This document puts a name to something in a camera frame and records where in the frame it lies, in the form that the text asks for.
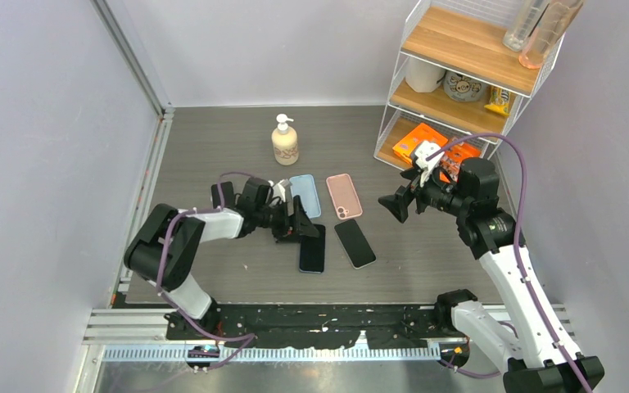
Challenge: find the cream lotion pump bottle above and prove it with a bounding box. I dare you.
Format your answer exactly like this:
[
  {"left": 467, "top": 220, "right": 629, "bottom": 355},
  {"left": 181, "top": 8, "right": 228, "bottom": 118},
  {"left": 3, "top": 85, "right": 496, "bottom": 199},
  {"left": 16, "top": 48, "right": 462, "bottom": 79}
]
[{"left": 271, "top": 114, "right": 299, "bottom": 166}]

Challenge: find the black smartphone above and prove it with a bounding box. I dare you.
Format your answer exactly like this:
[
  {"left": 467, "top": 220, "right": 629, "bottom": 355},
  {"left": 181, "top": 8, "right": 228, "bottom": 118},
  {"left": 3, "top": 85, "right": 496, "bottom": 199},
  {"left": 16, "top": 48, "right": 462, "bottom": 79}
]
[{"left": 334, "top": 219, "right": 377, "bottom": 269}]

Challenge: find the cartoon printed tin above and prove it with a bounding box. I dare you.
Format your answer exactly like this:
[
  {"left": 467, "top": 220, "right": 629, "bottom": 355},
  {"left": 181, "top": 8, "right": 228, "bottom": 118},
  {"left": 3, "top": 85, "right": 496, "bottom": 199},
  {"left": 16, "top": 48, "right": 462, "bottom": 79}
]
[{"left": 443, "top": 70, "right": 489, "bottom": 102}]

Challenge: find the pink phone case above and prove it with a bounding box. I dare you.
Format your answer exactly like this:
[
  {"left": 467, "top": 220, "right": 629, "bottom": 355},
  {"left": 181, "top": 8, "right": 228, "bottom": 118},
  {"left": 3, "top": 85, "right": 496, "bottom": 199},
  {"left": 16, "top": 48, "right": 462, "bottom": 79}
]
[{"left": 326, "top": 174, "right": 363, "bottom": 220}]

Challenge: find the white wire shelf rack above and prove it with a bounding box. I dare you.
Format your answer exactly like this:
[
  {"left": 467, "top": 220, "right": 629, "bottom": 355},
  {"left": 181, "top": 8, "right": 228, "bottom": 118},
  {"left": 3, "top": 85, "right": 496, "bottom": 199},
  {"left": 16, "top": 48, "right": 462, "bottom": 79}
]
[{"left": 373, "top": 0, "right": 561, "bottom": 169}]

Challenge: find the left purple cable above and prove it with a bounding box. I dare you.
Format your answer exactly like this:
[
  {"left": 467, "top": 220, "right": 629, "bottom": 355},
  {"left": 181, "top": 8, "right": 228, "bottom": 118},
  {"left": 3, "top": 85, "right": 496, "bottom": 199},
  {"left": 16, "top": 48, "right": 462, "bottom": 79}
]
[{"left": 154, "top": 170, "right": 259, "bottom": 375}]

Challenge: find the yellow snack packet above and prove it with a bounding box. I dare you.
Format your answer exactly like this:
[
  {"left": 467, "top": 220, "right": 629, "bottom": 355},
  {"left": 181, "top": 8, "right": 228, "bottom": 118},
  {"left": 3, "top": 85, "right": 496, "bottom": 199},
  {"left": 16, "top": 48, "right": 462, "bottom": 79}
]
[{"left": 484, "top": 86, "right": 512, "bottom": 117}]

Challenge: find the white paper roll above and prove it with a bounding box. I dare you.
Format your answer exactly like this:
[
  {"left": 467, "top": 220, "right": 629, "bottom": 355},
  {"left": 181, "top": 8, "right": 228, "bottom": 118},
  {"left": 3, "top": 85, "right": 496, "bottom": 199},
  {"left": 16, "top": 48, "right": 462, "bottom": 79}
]
[{"left": 405, "top": 57, "right": 446, "bottom": 93}]

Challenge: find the dark phone on table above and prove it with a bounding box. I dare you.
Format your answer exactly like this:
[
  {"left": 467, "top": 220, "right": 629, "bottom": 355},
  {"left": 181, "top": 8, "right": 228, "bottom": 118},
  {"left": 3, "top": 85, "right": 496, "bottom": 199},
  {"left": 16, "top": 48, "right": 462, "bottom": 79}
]
[{"left": 210, "top": 181, "right": 235, "bottom": 209}]

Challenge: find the yellow cardboard box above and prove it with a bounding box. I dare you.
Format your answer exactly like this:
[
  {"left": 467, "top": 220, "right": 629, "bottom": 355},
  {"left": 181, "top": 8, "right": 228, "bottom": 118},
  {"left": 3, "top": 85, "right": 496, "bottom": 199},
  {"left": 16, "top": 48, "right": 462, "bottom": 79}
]
[{"left": 392, "top": 123, "right": 449, "bottom": 165}]

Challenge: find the clear plastic bottle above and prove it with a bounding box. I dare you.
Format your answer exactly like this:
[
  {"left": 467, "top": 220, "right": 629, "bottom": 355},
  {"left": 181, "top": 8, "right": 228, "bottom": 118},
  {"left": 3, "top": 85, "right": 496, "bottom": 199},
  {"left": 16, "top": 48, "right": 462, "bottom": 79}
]
[{"left": 502, "top": 0, "right": 550, "bottom": 52}]

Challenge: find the orange cardboard box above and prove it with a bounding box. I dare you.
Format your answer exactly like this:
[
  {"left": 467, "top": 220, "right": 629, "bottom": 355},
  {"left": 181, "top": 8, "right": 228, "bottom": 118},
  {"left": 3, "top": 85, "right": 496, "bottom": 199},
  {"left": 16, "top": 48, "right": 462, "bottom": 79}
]
[{"left": 439, "top": 142, "right": 482, "bottom": 183}]

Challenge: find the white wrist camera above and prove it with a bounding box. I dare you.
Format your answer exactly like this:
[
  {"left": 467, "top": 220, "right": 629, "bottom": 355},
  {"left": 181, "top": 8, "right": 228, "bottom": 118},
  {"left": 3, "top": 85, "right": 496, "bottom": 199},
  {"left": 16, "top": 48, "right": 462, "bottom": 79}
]
[
  {"left": 410, "top": 141, "right": 444, "bottom": 187},
  {"left": 269, "top": 178, "right": 292, "bottom": 204}
]

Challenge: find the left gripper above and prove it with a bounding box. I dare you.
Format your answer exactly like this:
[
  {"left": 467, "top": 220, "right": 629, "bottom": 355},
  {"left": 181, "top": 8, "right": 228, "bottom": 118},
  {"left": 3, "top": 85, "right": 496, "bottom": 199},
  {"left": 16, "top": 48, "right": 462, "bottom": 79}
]
[{"left": 255, "top": 196, "right": 318, "bottom": 243}]

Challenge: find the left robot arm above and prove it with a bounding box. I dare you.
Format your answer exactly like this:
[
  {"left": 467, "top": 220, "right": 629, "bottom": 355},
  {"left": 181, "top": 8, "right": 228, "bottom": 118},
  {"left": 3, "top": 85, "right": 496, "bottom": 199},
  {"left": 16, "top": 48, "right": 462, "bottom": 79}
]
[{"left": 123, "top": 176, "right": 319, "bottom": 339}]

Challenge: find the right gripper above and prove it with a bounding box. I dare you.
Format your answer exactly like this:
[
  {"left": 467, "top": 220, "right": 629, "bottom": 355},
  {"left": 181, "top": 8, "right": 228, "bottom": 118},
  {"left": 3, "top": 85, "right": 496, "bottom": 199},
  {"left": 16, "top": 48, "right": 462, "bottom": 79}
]
[{"left": 379, "top": 163, "right": 471, "bottom": 224}]

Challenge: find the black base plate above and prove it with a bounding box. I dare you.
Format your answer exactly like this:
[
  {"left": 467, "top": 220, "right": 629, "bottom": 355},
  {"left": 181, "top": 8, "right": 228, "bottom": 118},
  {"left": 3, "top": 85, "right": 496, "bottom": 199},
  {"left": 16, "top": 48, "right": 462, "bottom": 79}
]
[{"left": 165, "top": 302, "right": 489, "bottom": 351}]

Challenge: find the light blue phone case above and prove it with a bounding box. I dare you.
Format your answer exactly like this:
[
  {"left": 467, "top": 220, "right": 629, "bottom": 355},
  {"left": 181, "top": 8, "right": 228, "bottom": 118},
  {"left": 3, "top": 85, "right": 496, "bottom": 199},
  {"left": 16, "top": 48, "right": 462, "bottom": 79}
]
[{"left": 289, "top": 174, "right": 322, "bottom": 219}]

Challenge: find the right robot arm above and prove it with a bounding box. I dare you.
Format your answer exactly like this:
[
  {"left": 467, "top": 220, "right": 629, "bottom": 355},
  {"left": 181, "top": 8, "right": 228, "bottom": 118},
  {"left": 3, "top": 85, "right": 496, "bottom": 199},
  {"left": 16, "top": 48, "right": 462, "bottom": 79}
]
[{"left": 378, "top": 158, "right": 604, "bottom": 392}]

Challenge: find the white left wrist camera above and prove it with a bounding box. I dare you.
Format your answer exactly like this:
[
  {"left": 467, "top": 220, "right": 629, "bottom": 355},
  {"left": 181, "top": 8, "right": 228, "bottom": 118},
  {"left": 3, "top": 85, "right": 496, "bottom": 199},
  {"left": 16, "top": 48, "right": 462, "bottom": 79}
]
[{"left": 269, "top": 178, "right": 292, "bottom": 204}]

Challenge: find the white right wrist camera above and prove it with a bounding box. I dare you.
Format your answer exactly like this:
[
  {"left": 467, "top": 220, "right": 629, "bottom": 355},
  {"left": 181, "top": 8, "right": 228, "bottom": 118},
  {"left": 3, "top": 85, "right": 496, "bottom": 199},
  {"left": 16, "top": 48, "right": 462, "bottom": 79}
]
[{"left": 410, "top": 141, "right": 444, "bottom": 187}]

